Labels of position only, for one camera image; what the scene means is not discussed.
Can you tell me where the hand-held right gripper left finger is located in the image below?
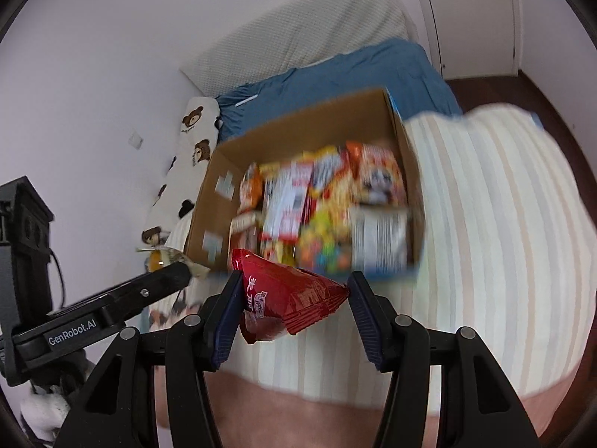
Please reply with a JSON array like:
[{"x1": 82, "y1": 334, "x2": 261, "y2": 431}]
[{"x1": 56, "y1": 271, "x2": 246, "y2": 448}]

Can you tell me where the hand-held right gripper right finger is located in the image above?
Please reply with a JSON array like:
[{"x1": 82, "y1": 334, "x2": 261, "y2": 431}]
[{"x1": 347, "y1": 271, "x2": 542, "y2": 448}]

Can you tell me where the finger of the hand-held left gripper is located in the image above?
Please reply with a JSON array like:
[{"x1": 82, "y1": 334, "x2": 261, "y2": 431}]
[{"x1": 98, "y1": 261, "x2": 193, "y2": 324}]

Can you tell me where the cardboard box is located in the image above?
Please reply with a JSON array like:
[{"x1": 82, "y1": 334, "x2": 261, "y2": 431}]
[{"x1": 184, "y1": 86, "x2": 425, "y2": 283}]

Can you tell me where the white cloth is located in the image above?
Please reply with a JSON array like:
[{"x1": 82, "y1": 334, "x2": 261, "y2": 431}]
[{"x1": 21, "y1": 383, "x2": 75, "y2": 439}]

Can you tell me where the orange snack packet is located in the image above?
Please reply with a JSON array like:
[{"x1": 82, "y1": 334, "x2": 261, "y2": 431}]
[{"x1": 239, "y1": 163, "x2": 265, "y2": 215}]

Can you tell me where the bear print pillow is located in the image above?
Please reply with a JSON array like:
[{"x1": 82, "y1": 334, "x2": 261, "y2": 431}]
[{"x1": 142, "y1": 96, "x2": 222, "y2": 248}]

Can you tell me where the cream striped blanket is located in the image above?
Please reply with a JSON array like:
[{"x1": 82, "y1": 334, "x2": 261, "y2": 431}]
[{"x1": 154, "y1": 103, "x2": 593, "y2": 416}]

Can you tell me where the blue blanket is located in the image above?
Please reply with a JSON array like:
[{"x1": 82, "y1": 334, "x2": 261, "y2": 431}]
[{"x1": 215, "y1": 37, "x2": 463, "y2": 143}]

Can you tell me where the white pillow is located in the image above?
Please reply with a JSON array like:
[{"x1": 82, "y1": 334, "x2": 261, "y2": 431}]
[{"x1": 179, "y1": 0, "x2": 411, "y2": 99}]

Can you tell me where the white door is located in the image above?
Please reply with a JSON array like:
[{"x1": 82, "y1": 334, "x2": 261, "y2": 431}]
[{"x1": 408, "y1": 0, "x2": 523, "y2": 80}]

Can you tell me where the black cable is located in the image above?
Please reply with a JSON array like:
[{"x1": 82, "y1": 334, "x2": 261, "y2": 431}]
[{"x1": 47, "y1": 252, "x2": 67, "y2": 311}]

